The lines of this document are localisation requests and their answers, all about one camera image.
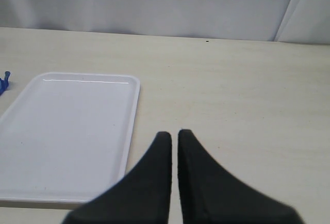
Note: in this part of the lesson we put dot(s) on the white plastic tray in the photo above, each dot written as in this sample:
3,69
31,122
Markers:
66,137

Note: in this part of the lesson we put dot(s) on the blue container lid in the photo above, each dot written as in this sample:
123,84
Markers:
4,82

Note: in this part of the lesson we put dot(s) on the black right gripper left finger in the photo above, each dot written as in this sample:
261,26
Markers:
142,196

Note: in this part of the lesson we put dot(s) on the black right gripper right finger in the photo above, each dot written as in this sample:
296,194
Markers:
210,194

